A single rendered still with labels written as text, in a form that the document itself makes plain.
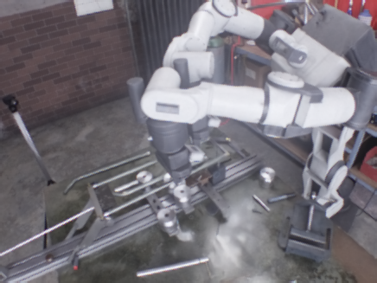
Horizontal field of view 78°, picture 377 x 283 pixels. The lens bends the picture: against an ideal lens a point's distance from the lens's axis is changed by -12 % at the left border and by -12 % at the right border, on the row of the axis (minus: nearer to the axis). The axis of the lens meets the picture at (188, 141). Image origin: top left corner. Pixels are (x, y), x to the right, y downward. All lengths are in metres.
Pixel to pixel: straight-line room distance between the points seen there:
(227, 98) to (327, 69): 0.40
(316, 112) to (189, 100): 0.27
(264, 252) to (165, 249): 0.27
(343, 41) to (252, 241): 0.64
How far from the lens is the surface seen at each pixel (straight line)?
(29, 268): 0.85
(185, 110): 0.49
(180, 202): 0.77
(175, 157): 0.59
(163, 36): 3.13
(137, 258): 0.77
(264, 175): 0.89
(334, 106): 0.63
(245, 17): 0.92
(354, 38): 0.86
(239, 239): 0.78
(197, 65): 0.63
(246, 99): 0.51
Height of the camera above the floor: 1.54
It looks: 37 degrees down
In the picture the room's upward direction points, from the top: 5 degrees counter-clockwise
